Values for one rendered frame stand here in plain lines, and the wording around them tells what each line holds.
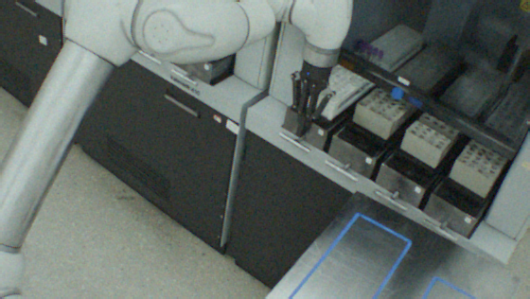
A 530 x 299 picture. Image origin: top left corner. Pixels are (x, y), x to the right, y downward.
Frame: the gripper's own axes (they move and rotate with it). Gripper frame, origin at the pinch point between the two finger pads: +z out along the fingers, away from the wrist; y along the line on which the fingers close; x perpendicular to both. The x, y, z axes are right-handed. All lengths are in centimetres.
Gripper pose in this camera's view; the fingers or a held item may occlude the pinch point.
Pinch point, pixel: (303, 124)
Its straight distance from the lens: 168.8
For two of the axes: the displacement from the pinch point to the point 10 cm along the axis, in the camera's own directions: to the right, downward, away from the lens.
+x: -6.1, 4.3, -6.7
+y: -7.8, -4.9, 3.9
